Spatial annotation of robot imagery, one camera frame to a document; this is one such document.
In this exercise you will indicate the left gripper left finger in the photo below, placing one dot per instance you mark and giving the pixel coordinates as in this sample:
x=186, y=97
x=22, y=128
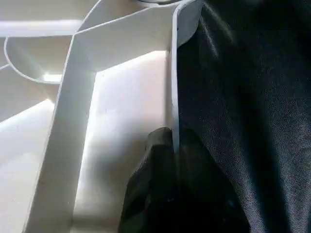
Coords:
x=148, y=189

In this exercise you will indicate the white plastic table top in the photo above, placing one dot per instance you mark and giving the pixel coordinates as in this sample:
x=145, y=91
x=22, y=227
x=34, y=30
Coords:
x=58, y=97

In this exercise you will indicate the black mat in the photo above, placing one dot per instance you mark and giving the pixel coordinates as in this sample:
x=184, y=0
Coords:
x=252, y=97

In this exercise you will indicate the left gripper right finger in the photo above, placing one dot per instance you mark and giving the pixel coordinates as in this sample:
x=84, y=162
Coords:
x=204, y=194

